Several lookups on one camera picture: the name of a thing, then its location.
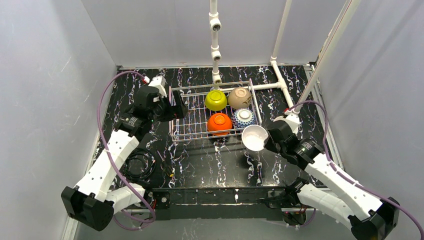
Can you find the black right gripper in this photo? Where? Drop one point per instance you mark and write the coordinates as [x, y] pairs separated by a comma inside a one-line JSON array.
[[271, 139]]

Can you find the beige floral bowl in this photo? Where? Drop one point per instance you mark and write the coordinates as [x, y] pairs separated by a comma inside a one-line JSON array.
[[239, 98]]

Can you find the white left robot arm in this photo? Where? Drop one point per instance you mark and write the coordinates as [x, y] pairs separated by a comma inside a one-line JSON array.
[[104, 191]]

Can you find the white diagonal PVC pole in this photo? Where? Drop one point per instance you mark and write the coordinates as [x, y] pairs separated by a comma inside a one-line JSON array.
[[336, 32]]

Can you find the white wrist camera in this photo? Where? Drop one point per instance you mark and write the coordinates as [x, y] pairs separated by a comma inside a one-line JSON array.
[[293, 120], [159, 82]]

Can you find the white wire dish rack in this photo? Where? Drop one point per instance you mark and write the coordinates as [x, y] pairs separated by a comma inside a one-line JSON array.
[[194, 125]]

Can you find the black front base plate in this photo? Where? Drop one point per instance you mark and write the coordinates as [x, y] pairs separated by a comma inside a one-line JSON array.
[[227, 203]]

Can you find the aluminium extrusion frame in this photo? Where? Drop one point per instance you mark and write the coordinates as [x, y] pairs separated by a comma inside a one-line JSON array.
[[95, 209]]

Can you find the blue patterned bowl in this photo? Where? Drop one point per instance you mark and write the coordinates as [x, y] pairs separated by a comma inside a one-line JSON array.
[[243, 118]]

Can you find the yellow-green bowl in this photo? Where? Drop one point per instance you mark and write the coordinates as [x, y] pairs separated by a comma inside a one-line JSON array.
[[215, 100]]

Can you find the white PVC pipe frame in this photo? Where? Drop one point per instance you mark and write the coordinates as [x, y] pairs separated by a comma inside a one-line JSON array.
[[273, 61]]

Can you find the white PVC camera post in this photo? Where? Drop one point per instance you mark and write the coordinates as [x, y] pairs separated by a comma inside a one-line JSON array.
[[215, 26]]

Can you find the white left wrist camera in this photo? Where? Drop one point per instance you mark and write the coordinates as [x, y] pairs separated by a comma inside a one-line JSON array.
[[159, 82]]

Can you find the orange bowl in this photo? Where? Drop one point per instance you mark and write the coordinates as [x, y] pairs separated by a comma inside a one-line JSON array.
[[219, 122]]

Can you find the white bowl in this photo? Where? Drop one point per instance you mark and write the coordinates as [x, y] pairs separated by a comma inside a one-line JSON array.
[[254, 137]]

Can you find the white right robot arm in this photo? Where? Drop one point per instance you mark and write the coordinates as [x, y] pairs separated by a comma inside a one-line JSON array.
[[367, 217]]

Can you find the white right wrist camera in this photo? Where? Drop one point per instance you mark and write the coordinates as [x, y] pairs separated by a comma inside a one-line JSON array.
[[293, 120]]

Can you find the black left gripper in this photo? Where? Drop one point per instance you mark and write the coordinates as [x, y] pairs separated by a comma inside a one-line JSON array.
[[176, 105]]

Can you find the black yellow screwdriver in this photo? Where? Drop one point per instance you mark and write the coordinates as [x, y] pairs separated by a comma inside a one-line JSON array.
[[165, 166]]

